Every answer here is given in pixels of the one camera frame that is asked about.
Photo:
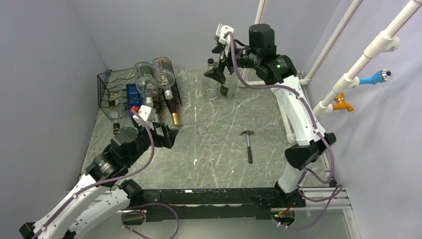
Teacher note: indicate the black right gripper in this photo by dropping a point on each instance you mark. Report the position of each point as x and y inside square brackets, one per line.
[226, 59]

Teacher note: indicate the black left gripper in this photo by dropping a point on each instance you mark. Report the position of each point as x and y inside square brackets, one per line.
[167, 139]

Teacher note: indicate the clear frosted short bottle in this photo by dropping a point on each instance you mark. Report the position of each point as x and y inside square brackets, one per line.
[210, 87]

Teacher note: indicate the clear bottle with dark label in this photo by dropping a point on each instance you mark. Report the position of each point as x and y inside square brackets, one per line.
[228, 89]

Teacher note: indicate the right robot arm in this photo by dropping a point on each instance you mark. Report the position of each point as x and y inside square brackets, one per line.
[280, 76]

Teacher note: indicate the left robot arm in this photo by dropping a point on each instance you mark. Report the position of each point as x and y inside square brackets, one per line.
[103, 189]

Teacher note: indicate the dark bottle silver cap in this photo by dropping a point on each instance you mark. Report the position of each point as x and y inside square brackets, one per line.
[157, 107]

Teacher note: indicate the amber bottle gold foil neck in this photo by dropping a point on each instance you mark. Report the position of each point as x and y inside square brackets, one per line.
[172, 107]

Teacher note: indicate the blue glass bottle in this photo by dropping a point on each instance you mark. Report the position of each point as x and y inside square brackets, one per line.
[133, 100]

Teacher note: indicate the clear bottle red label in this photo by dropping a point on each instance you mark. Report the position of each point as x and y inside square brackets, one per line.
[164, 74]

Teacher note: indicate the small bottle black cap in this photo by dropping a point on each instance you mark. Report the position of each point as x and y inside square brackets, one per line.
[114, 118]

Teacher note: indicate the clear bottle green label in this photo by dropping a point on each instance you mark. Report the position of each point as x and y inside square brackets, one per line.
[145, 82]

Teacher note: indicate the orange tap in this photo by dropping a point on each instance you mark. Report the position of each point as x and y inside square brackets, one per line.
[341, 104]

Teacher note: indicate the blue tap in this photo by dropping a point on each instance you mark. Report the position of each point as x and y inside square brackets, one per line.
[380, 76]

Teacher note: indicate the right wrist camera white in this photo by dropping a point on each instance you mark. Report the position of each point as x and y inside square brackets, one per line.
[221, 34]

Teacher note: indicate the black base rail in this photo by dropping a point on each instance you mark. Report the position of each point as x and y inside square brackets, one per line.
[258, 203]

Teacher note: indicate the black wire wine rack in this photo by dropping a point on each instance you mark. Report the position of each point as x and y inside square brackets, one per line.
[112, 92]

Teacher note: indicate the black handled hammer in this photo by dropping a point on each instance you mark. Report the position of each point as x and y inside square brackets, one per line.
[249, 151]

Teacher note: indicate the white pvc pipe frame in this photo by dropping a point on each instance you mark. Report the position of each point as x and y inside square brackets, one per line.
[385, 115]

